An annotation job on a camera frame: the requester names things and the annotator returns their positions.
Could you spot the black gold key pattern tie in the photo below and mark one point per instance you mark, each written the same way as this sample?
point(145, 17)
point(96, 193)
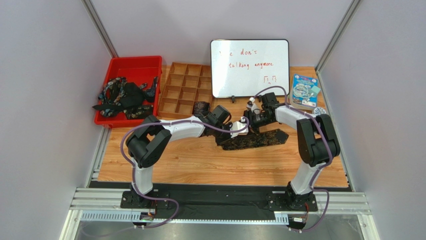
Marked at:
point(252, 140)

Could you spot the red plastic bin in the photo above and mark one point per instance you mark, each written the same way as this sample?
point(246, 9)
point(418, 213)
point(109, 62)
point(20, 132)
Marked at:
point(138, 70)

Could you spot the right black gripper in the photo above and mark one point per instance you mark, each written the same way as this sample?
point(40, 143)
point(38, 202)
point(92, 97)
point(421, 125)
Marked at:
point(252, 119)

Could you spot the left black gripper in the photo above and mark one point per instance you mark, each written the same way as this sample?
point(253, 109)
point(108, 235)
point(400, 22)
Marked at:
point(223, 138)

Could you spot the blue packaged item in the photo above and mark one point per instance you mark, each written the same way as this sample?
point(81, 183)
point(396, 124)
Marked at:
point(304, 92)

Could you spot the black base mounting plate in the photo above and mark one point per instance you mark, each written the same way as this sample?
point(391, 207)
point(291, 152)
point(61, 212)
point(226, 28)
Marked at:
point(214, 202)

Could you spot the black plain tie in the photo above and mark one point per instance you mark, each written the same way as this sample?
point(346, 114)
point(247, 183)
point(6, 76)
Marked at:
point(119, 96)

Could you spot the blue round tin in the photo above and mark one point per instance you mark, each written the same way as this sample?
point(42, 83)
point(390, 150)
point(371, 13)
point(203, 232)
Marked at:
point(319, 111)

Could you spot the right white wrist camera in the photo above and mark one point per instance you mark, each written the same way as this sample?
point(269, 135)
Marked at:
point(251, 106)

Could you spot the white whiteboard with red writing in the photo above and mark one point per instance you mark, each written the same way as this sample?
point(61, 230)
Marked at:
point(244, 67)

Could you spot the blue floral pattern tie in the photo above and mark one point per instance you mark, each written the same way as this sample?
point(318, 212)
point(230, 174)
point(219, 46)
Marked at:
point(147, 107)

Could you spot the rolled dark tie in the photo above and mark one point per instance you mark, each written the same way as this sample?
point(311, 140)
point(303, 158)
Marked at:
point(200, 107)

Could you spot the aluminium frame rail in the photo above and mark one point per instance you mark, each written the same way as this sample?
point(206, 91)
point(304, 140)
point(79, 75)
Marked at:
point(95, 213)

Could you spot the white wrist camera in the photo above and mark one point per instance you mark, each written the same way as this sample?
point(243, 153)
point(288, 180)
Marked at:
point(240, 128)
point(251, 106)

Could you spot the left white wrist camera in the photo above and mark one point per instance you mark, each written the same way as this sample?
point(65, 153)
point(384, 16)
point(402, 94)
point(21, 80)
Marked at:
point(240, 128)

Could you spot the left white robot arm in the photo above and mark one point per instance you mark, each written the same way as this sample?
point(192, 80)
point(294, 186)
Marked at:
point(143, 145)

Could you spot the brown compartment tray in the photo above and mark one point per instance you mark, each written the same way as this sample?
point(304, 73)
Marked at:
point(186, 85)

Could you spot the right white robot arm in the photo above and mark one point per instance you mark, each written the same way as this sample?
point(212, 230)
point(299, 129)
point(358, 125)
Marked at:
point(316, 138)

